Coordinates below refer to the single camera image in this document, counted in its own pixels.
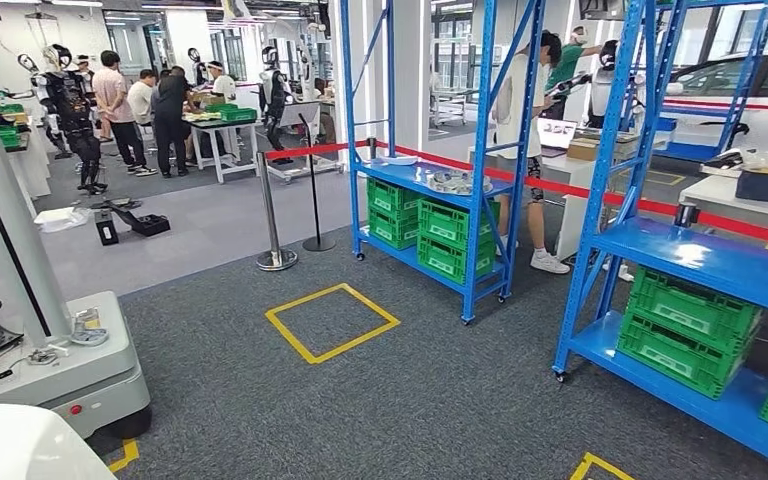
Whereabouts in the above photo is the blue metal shelf rack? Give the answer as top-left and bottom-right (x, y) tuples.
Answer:
(622, 0), (768, 165)
(338, 0), (548, 326)
(551, 0), (768, 480)

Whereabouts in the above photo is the round grey metal part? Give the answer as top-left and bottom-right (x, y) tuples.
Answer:
(425, 169), (495, 197)

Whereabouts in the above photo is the thin black floor stand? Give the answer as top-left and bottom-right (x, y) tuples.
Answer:
(296, 112), (338, 254)

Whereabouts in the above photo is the white black humanoid robot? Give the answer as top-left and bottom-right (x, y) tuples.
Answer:
(258, 45), (297, 167)

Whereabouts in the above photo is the person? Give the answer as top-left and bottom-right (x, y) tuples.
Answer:
(544, 25), (605, 122)
(205, 59), (240, 106)
(91, 49), (160, 178)
(125, 68), (159, 128)
(150, 64), (194, 179)
(491, 29), (572, 276)

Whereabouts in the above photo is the white table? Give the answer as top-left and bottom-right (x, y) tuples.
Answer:
(678, 173), (768, 252)
(187, 112), (261, 185)

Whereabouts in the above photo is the open laptop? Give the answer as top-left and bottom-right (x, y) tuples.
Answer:
(536, 117), (579, 159)

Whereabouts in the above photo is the cardboard box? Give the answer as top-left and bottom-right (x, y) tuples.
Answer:
(566, 137), (603, 163)

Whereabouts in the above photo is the black floor equipment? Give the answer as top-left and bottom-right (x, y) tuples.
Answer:
(100, 197), (173, 238)

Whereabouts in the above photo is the black case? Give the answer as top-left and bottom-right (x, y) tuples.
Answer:
(94, 209), (121, 248)

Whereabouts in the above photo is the white plastic bag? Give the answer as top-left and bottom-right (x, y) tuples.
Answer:
(32, 206), (92, 234)

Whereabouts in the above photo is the chrome barrier post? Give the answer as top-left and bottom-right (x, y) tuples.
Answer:
(254, 150), (300, 273)

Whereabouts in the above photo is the black barrier post head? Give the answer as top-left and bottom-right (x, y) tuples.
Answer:
(673, 201), (702, 231)

